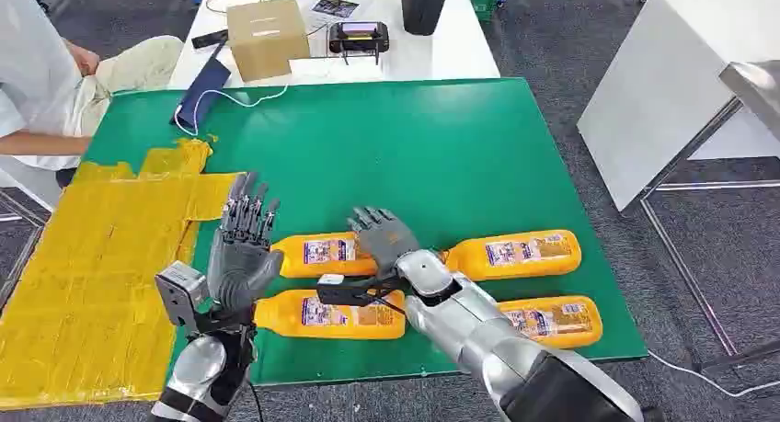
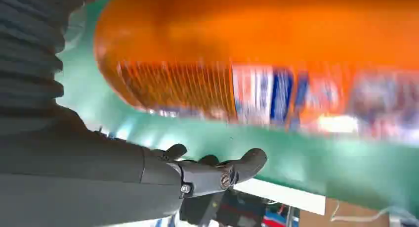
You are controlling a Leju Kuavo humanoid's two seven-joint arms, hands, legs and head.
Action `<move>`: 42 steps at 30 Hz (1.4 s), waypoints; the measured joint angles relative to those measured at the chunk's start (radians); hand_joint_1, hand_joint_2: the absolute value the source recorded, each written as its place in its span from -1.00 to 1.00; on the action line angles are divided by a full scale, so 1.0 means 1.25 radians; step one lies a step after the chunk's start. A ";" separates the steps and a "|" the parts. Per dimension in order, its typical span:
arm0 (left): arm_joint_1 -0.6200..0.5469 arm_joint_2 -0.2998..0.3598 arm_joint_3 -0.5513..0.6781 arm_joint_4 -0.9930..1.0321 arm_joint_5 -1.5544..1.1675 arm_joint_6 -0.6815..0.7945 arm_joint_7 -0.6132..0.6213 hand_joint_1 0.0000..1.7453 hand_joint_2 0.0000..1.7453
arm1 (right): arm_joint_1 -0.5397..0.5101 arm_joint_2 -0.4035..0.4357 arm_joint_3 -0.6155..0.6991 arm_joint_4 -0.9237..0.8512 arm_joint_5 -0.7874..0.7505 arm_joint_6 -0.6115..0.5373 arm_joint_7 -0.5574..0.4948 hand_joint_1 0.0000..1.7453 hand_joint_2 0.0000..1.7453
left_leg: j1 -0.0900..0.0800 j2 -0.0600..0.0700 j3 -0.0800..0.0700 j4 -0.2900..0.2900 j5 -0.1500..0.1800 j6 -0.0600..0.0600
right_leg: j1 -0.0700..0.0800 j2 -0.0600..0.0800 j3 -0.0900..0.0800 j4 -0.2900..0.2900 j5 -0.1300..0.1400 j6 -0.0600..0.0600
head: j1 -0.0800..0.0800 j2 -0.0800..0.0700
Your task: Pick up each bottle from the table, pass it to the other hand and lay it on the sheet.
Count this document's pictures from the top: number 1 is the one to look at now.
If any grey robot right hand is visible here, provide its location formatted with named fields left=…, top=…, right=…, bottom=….
left=347, top=206, right=422, bottom=280

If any black handheld controller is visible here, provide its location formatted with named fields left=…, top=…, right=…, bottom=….
left=327, top=20, right=391, bottom=66

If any yellow sheet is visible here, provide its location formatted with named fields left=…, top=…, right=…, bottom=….
left=0, top=137, right=246, bottom=412

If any dark blue pouch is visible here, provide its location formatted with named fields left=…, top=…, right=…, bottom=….
left=169, top=41, right=234, bottom=133

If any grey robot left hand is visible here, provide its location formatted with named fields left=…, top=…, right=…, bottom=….
left=205, top=171, right=286, bottom=315

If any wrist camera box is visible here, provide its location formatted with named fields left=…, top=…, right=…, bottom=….
left=155, top=261, right=212, bottom=334
left=315, top=273, right=407, bottom=309

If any thin white cable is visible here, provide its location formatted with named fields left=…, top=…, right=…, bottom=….
left=173, top=83, right=292, bottom=138

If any black bar remote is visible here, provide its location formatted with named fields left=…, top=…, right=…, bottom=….
left=190, top=29, right=230, bottom=51

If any black case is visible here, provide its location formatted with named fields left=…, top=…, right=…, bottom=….
left=400, top=0, right=453, bottom=38

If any orange drink bottle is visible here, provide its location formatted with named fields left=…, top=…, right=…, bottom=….
left=496, top=295, right=603, bottom=350
left=254, top=289, right=407, bottom=342
left=270, top=232, right=380, bottom=279
left=443, top=229, right=582, bottom=283

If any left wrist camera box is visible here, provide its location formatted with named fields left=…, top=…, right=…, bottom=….
left=155, top=261, right=212, bottom=334

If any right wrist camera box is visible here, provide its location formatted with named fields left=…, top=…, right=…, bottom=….
left=315, top=273, right=407, bottom=309

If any person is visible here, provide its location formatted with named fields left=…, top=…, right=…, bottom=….
left=0, top=0, right=185, bottom=189

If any black thin cable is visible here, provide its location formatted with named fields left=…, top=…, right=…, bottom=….
left=203, top=0, right=268, bottom=16

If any printed leaflet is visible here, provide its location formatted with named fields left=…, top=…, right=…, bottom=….
left=311, top=0, right=360, bottom=20

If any white floor cable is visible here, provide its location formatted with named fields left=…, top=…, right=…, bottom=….
left=646, top=348, right=780, bottom=400

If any person's hand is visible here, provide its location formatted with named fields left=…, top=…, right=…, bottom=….
left=63, top=38, right=101, bottom=78

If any white paper stack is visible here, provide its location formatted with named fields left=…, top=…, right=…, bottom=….
left=287, top=56, right=385, bottom=83

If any metal table frame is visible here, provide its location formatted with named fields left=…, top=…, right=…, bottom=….
left=638, top=97, right=780, bottom=373

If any steel bench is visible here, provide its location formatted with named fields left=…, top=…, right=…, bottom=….
left=717, top=59, right=780, bottom=144

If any green mat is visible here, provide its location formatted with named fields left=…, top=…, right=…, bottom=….
left=81, top=77, right=649, bottom=388

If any large white side table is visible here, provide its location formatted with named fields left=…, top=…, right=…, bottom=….
left=576, top=0, right=780, bottom=212

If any cardboard box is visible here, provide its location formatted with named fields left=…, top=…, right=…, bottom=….
left=225, top=0, right=311, bottom=84

